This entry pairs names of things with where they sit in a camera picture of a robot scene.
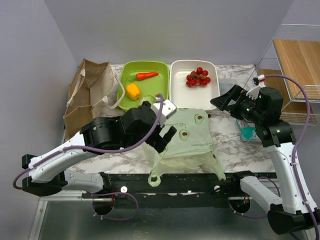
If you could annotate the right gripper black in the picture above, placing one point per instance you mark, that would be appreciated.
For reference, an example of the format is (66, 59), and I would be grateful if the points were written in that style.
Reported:
(222, 101)

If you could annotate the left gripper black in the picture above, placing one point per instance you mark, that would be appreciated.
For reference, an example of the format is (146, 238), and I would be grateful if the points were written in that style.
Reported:
(159, 143)

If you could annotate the green avocado print plastic bag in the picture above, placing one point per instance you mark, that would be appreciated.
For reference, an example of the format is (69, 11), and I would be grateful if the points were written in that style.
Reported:
(191, 146)

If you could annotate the red cherry tomato bunch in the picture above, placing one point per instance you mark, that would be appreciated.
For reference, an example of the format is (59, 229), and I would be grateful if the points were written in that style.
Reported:
(198, 77)

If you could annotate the yellow toy bell pepper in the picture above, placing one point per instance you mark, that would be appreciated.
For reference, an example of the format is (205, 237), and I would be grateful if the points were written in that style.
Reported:
(133, 91)

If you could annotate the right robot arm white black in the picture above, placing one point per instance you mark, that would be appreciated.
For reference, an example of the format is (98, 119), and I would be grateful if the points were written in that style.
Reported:
(294, 210)

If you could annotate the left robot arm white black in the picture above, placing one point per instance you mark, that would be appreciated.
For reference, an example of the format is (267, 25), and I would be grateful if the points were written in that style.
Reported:
(48, 174)

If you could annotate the brown jute tote bag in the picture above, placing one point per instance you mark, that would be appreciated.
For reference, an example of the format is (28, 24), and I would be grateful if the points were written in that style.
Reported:
(94, 92)

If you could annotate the white plastic tray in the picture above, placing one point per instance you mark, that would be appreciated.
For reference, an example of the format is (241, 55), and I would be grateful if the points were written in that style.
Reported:
(197, 97)

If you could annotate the teal snack packet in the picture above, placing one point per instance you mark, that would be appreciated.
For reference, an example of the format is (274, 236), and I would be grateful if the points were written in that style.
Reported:
(248, 132)

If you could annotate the green plastic tray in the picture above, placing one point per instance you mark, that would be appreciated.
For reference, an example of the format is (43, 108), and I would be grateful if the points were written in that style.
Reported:
(148, 87)

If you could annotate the orange toy carrot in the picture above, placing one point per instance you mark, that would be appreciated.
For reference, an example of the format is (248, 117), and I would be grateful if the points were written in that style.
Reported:
(143, 76)

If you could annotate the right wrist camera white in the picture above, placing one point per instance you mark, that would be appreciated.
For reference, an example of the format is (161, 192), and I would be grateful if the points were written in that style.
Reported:
(259, 83)

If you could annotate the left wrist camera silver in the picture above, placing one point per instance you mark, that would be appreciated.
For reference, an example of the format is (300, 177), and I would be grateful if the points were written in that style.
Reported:
(168, 109)

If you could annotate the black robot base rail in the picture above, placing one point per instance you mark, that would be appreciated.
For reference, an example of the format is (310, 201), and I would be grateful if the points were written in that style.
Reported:
(176, 190)

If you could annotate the white wire shelf rack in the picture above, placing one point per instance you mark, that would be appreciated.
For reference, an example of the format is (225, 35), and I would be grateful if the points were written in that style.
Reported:
(293, 60)

